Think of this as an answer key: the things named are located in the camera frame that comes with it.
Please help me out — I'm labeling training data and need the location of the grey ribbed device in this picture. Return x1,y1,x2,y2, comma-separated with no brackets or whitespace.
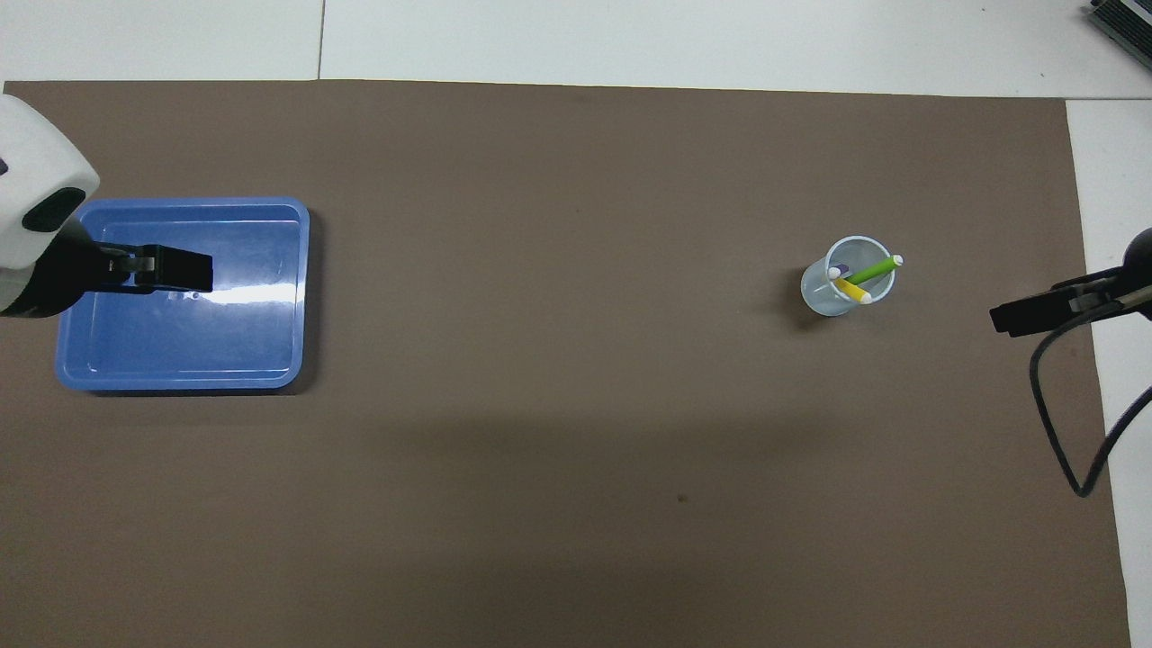
1084,0,1152,68

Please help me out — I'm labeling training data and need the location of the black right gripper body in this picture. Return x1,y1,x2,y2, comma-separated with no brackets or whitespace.
1051,228,1152,321

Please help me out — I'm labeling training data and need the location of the blue plastic tray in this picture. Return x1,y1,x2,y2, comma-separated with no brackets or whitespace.
56,197,311,392

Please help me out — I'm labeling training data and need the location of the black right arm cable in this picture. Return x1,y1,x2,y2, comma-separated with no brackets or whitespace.
1029,288,1152,499

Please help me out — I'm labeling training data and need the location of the translucent plastic cup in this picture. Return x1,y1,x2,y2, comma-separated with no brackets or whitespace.
800,236,896,318

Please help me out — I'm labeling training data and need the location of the green pen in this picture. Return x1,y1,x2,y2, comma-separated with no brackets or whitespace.
844,256,905,285

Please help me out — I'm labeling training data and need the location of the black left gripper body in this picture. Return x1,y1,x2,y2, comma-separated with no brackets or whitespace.
0,219,136,319

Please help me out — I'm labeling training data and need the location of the brown table mat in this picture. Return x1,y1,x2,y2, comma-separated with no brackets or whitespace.
0,79,1133,648

